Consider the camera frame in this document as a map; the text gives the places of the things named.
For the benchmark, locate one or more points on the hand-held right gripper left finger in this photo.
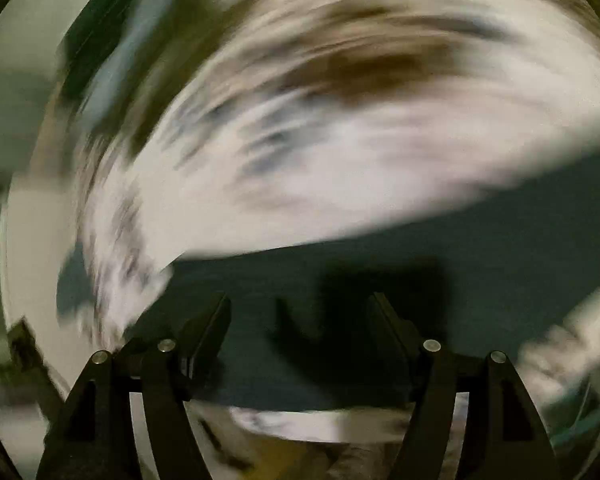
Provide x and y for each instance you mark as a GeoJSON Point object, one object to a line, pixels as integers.
{"type": "Point", "coordinates": [211, 329]}

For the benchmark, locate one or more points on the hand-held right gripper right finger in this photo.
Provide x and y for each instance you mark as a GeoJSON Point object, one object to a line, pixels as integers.
{"type": "Point", "coordinates": [389, 327]}

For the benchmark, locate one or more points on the dark teal pants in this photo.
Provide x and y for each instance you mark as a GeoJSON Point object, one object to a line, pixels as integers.
{"type": "Point", "coordinates": [490, 260]}

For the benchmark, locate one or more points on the white printed blanket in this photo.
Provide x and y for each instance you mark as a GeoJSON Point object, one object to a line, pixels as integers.
{"type": "Point", "coordinates": [340, 160]}

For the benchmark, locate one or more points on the dark cloth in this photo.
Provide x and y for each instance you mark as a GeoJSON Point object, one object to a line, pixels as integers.
{"type": "Point", "coordinates": [105, 45]}

